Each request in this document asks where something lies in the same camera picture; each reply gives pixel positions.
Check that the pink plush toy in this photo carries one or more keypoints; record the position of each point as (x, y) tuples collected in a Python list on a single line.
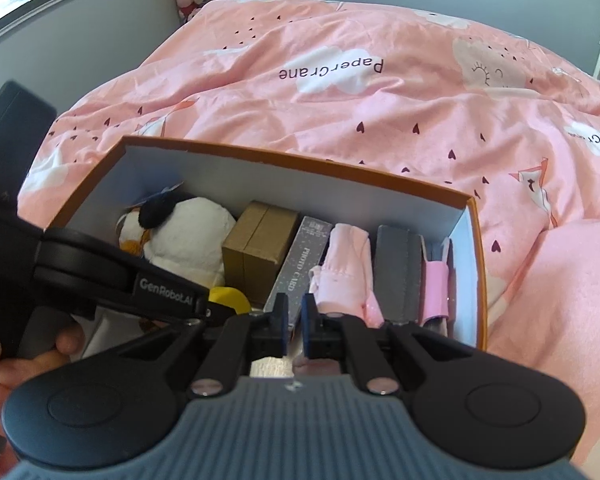
[(187, 5)]

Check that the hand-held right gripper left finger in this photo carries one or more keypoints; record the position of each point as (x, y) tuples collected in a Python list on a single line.
[(281, 326)]

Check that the pink printed blanket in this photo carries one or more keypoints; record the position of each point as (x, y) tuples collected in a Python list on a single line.
[(405, 110)]

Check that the pink cloth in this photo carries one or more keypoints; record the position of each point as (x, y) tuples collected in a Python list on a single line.
[(347, 260)]

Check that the grey speckled card box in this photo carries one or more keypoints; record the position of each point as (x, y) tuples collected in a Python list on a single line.
[(305, 250)]

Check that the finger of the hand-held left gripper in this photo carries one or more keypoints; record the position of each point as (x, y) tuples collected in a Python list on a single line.
[(215, 312)]

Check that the brown cardboard box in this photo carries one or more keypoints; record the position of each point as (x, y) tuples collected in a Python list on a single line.
[(257, 245)]

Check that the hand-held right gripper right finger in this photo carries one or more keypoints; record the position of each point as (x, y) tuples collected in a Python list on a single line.
[(308, 326)]

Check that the person's left hand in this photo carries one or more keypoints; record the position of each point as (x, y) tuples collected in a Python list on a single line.
[(35, 367)]

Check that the dark grey rectangular box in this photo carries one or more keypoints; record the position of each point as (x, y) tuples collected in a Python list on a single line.
[(397, 270)]

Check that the yellow round toy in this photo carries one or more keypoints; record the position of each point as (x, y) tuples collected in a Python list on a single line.
[(234, 300)]

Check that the white and black plush toy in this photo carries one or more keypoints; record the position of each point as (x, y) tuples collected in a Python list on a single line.
[(190, 230)]

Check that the orange cardboard storage box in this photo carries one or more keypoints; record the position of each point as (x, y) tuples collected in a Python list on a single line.
[(280, 180)]

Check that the pink case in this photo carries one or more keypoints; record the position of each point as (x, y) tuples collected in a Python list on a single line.
[(437, 285)]

